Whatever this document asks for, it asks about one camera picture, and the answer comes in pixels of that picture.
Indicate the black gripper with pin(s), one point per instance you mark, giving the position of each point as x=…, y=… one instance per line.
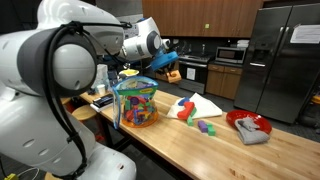
x=166, y=69

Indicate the light orange block with hole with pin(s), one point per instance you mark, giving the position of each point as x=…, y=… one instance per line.
x=175, y=78

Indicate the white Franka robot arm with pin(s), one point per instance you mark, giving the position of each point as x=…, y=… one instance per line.
x=50, y=116

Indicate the blue foam block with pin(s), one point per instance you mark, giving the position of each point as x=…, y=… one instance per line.
x=183, y=101

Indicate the red arch foam block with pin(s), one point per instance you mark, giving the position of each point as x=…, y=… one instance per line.
x=185, y=111

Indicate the green square foam block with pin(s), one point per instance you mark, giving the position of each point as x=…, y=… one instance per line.
x=193, y=112

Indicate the clear plastic bag of blocks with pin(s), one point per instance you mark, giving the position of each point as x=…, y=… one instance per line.
x=138, y=110

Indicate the purple foam block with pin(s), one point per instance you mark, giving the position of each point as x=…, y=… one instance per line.
x=202, y=126

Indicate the green bone-shaped foam block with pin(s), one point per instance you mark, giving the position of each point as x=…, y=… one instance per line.
x=211, y=131

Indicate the white paper on stove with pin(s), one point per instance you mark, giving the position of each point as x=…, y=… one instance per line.
x=191, y=74

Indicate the black kitchen stove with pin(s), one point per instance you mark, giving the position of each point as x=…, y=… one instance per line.
x=196, y=63

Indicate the yellow bowl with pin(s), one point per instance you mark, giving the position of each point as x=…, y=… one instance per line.
x=129, y=72

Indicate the brown wooden lower cabinet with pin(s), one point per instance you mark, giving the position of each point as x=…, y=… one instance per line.
x=223, y=81

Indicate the brown wooden upper cabinets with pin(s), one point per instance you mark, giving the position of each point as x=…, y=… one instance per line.
x=186, y=16

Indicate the green sticker on cabinet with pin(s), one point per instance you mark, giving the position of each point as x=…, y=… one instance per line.
x=207, y=26

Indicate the silver microwave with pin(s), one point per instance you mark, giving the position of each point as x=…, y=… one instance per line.
x=230, y=55

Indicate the white cup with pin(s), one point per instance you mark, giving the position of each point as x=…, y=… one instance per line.
x=100, y=89

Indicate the white book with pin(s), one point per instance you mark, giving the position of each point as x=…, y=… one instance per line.
x=101, y=108

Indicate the white stack above microwave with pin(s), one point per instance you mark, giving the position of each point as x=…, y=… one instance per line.
x=243, y=43

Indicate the wooden stool red legs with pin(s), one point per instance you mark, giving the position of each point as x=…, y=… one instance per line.
x=83, y=112

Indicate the red plate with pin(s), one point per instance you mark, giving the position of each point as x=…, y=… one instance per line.
x=258, y=120

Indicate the grey knitted cloth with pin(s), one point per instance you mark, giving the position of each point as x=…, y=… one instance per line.
x=250, y=133

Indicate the stainless steel refrigerator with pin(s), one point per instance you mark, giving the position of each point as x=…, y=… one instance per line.
x=280, y=66

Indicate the white paper on refrigerator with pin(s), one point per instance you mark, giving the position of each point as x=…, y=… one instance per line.
x=306, y=34

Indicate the round wooden stool seat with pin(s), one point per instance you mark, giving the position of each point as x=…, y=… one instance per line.
x=49, y=176

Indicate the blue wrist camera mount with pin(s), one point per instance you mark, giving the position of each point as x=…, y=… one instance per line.
x=163, y=60

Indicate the black metal table frame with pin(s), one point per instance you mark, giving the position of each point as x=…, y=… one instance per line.
x=106, y=131

